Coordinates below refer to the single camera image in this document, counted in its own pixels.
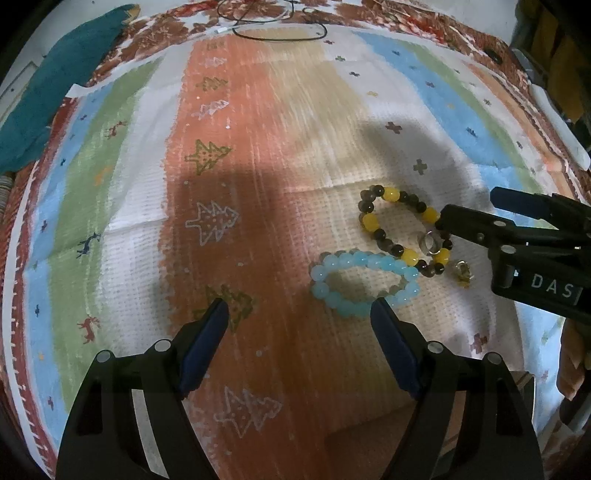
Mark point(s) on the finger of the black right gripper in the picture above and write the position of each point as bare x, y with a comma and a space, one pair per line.
551, 208
489, 230

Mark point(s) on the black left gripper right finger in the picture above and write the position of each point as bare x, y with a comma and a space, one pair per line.
469, 422

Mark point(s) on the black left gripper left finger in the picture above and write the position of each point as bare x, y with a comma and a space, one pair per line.
101, 439

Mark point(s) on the white pillow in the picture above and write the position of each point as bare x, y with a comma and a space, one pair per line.
573, 146

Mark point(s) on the yellow curtain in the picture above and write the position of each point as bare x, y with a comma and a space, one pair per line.
560, 45

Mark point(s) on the red floral bedsheet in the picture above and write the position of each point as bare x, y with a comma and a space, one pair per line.
415, 23

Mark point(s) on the brown striped pillow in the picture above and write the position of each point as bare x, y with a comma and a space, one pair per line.
6, 185

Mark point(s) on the teal blanket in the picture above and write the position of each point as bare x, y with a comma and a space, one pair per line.
72, 60

